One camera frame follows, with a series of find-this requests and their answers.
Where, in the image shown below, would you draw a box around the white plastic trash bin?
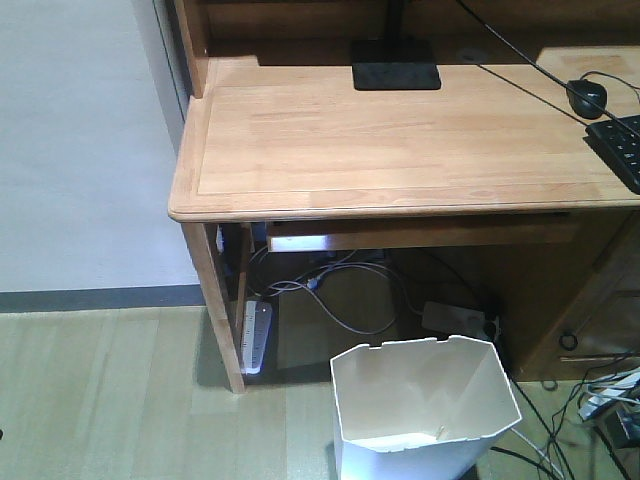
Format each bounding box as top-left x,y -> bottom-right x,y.
330,335 -> 522,479

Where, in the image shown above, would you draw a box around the white upright power strip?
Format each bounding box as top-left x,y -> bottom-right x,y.
241,300 -> 273,375

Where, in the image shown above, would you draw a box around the wooden desk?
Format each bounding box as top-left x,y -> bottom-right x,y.
169,1 -> 639,393

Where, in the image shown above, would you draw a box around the white floor power strip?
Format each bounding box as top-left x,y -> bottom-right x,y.
421,301 -> 502,342

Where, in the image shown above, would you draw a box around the black monitor stand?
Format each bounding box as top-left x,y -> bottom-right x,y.
350,1 -> 442,91

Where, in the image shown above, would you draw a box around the black keyboard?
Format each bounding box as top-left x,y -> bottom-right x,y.
585,115 -> 639,194

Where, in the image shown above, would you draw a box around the black computer mouse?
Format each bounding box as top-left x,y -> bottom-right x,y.
566,79 -> 608,120

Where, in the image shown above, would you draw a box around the grey cable under desk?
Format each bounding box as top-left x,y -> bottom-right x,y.
248,246 -> 407,336

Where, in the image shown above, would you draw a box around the black cable across desk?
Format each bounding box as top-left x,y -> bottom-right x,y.
453,0 -> 640,136

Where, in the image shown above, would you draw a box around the tangled floor cables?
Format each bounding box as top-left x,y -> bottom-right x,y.
492,349 -> 640,480

